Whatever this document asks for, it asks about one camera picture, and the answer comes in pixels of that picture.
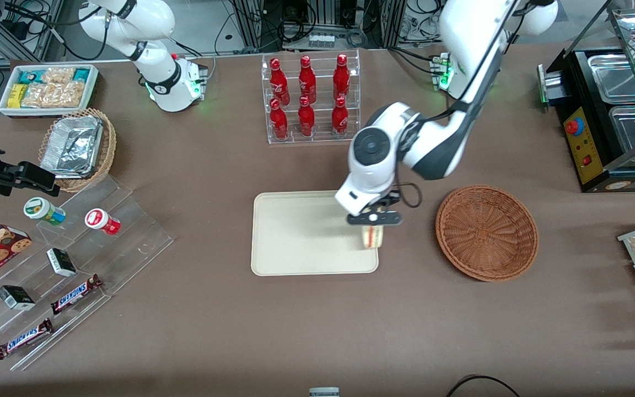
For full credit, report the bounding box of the triangle sandwich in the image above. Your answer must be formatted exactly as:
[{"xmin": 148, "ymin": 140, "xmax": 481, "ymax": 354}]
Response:
[{"xmin": 361, "ymin": 224, "xmax": 385, "ymax": 250}]

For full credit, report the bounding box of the aluminium foil tray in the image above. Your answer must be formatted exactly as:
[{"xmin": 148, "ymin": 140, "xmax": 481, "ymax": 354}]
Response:
[{"xmin": 40, "ymin": 115, "xmax": 104, "ymax": 179}]

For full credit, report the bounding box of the cream plastic tray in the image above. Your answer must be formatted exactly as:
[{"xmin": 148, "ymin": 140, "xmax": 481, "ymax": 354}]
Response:
[{"xmin": 251, "ymin": 191, "xmax": 379, "ymax": 276}]

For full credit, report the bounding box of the tan wicker basket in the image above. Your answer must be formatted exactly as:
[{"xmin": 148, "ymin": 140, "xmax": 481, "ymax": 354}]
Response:
[{"xmin": 37, "ymin": 108, "xmax": 117, "ymax": 193}]

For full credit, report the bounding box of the brown round wicker basket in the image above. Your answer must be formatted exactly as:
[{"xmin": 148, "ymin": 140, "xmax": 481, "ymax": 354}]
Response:
[{"xmin": 435, "ymin": 184, "xmax": 539, "ymax": 282}]

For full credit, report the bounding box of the green lid snack cup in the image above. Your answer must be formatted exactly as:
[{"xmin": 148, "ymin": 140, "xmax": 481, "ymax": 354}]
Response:
[{"xmin": 23, "ymin": 196, "xmax": 67, "ymax": 226}]

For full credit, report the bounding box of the white snack bin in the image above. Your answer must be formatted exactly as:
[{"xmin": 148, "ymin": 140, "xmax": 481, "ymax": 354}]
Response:
[{"xmin": 0, "ymin": 63, "xmax": 100, "ymax": 119}]

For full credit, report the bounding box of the yellow snack packet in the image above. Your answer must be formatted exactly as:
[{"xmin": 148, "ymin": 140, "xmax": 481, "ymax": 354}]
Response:
[{"xmin": 7, "ymin": 83, "xmax": 29, "ymax": 109}]

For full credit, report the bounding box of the red lid snack cup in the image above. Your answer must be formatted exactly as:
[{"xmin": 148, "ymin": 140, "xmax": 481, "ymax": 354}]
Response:
[{"xmin": 84, "ymin": 208, "xmax": 121, "ymax": 236}]

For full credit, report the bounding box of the small black box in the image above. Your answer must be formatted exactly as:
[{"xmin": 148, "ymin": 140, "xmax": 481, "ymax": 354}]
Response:
[
  {"xmin": 0, "ymin": 285, "xmax": 36, "ymax": 311},
  {"xmin": 46, "ymin": 248, "xmax": 78, "ymax": 278}
]

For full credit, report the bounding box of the large bag of rice crackers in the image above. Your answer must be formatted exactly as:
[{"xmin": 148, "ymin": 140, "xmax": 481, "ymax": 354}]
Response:
[{"xmin": 21, "ymin": 82, "xmax": 85, "ymax": 109}]

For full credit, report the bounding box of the clear acrylic bottle rack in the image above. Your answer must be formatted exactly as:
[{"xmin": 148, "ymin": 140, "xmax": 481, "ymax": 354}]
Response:
[{"xmin": 261, "ymin": 49, "xmax": 362, "ymax": 146}]

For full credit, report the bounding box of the red cola bottle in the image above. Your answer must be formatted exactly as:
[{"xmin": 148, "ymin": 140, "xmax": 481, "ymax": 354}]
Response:
[
  {"xmin": 299, "ymin": 55, "xmax": 317, "ymax": 103},
  {"xmin": 269, "ymin": 57, "xmax": 291, "ymax": 106},
  {"xmin": 331, "ymin": 95, "xmax": 349, "ymax": 137},
  {"xmin": 269, "ymin": 98, "xmax": 289, "ymax": 140},
  {"xmin": 332, "ymin": 53, "xmax": 351, "ymax": 100},
  {"xmin": 297, "ymin": 95, "xmax": 316, "ymax": 138}
]

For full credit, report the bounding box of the small bag of rice crackers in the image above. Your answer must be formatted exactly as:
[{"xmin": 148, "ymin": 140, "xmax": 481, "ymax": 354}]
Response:
[{"xmin": 41, "ymin": 66, "xmax": 77, "ymax": 84}]

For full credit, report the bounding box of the clear acrylic stepped display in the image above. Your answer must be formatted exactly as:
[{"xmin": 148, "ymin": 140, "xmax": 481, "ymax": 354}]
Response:
[{"xmin": 0, "ymin": 173, "xmax": 175, "ymax": 372}]

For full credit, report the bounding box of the Snickers bar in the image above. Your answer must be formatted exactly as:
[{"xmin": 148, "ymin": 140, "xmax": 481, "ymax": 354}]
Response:
[
  {"xmin": 50, "ymin": 273, "xmax": 104, "ymax": 315},
  {"xmin": 0, "ymin": 318, "xmax": 54, "ymax": 361}
]

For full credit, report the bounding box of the black food warmer yellow panel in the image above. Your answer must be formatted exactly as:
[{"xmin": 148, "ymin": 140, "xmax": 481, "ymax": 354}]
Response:
[{"xmin": 537, "ymin": 0, "xmax": 635, "ymax": 194}]

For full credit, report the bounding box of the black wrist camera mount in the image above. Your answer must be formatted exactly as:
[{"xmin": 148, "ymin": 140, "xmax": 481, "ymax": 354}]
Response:
[{"xmin": 370, "ymin": 190, "xmax": 403, "ymax": 213}]

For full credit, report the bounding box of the black cable loop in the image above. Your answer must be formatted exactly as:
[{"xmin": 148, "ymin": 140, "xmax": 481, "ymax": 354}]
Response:
[{"xmin": 394, "ymin": 181, "xmax": 423, "ymax": 210}]

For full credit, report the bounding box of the black table edge cable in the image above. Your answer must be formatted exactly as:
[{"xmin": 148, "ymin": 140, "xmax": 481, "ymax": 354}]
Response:
[{"xmin": 446, "ymin": 374, "xmax": 523, "ymax": 397}]

